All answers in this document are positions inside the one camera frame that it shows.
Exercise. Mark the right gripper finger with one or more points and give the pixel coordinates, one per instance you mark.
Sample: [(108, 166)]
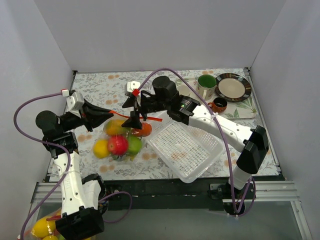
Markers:
[(133, 121), (131, 102)]

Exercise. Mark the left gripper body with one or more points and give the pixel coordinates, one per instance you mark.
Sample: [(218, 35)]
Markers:
[(86, 117)]

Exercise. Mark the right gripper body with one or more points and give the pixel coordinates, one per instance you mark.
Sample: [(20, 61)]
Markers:
[(136, 106)]

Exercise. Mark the zip bag of fake fruit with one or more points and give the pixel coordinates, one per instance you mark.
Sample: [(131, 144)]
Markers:
[(122, 143)]

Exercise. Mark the white plastic basket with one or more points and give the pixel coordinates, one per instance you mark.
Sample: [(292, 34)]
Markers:
[(188, 151)]

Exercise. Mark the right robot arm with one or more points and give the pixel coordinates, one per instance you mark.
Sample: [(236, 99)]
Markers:
[(252, 144)]

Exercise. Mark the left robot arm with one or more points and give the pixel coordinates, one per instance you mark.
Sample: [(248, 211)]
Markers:
[(74, 189)]

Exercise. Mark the cream mug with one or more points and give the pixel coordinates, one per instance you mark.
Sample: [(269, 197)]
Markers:
[(183, 90)]

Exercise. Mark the green inside floral mug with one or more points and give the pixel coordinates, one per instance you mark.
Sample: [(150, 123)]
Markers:
[(205, 86)]

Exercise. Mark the small brown cup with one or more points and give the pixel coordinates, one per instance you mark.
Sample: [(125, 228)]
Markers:
[(218, 105)]

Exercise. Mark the striped rim plate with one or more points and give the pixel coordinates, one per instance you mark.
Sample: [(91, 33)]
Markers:
[(233, 87)]

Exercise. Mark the floral serving tray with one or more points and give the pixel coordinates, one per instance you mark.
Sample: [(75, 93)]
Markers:
[(232, 107)]

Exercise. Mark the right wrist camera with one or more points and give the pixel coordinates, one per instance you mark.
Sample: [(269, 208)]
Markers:
[(130, 86)]

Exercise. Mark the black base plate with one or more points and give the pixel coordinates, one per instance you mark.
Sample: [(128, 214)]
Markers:
[(212, 199)]

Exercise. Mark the aluminium front rail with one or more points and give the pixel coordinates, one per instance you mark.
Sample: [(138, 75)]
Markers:
[(265, 191)]

